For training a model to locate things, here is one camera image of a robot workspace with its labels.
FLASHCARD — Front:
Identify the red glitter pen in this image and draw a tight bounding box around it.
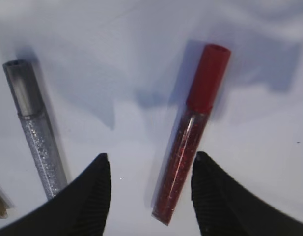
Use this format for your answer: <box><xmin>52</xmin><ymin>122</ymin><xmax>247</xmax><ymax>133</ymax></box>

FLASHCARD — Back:
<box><xmin>152</xmin><ymin>44</ymin><xmax>231</xmax><ymax>226</ymax></box>

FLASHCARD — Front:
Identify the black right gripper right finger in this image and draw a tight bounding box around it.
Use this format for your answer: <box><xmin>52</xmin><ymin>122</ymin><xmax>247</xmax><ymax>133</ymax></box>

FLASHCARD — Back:
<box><xmin>191</xmin><ymin>151</ymin><xmax>303</xmax><ymax>236</ymax></box>

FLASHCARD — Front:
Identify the silver glitter pen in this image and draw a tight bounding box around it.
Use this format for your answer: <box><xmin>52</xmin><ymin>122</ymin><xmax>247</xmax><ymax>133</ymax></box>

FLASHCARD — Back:
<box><xmin>3</xmin><ymin>59</ymin><xmax>67</xmax><ymax>200</ymax></box>

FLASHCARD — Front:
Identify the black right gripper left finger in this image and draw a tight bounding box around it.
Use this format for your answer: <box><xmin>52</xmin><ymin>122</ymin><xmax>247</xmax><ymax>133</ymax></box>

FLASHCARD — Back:
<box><xmin>0</xmin><ymin>153</ymin><xmax>111</xmax><ymax>236</ymax></box>

